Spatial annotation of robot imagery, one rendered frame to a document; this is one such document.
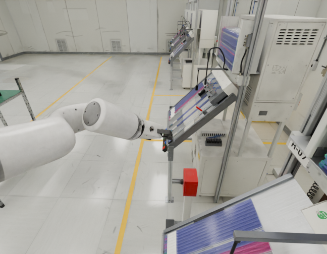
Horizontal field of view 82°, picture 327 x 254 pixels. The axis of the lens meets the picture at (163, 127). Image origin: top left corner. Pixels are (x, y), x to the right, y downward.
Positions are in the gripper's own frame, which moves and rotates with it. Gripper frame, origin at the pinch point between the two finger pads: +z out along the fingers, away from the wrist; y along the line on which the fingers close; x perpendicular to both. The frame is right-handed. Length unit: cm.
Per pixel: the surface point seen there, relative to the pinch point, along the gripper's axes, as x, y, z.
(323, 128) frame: -2.6, -49.4, 5.5
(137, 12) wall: -572, 415, 421
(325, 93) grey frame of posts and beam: -15, -52, 14
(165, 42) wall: -499, 350, 542
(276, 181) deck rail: 14, -38, 36
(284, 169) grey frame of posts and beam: 9, -41, 38
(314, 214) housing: 22, -47, 17
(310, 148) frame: 2.4, -47.0, 10.5
